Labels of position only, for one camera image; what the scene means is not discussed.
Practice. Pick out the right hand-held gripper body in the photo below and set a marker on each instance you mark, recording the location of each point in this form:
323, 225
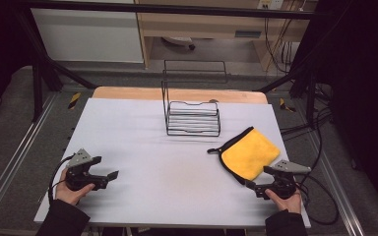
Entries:
283, 183

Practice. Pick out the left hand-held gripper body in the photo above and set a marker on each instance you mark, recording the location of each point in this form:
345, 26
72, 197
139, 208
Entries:
78, 179

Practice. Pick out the yellow towel with black trim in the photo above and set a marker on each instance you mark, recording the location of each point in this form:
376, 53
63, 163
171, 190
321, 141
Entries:
251, 154

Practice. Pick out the person's left hand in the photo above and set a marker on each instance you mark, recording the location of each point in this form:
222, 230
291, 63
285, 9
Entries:
66, 194

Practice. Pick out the person's right hand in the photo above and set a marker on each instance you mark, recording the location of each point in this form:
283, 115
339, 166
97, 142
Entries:
288, 205

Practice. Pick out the white cabinet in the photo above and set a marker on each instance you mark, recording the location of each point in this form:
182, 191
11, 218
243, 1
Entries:
88, 36

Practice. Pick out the office chair base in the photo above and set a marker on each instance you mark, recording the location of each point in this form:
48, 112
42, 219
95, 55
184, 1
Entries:
178, 41

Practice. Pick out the wooden desk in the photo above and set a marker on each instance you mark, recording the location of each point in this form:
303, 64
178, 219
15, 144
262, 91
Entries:
210, 28

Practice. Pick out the aluminium rail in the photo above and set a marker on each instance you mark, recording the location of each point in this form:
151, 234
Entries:
336, 183
16, 154

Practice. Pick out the black frame strut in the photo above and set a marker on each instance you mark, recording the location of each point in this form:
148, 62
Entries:
310, 88
37, 85

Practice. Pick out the black frame crossbar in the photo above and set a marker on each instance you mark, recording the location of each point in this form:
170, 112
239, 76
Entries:
177, 9

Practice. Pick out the white wall socket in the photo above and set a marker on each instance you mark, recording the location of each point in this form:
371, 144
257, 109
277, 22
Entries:
269, 4

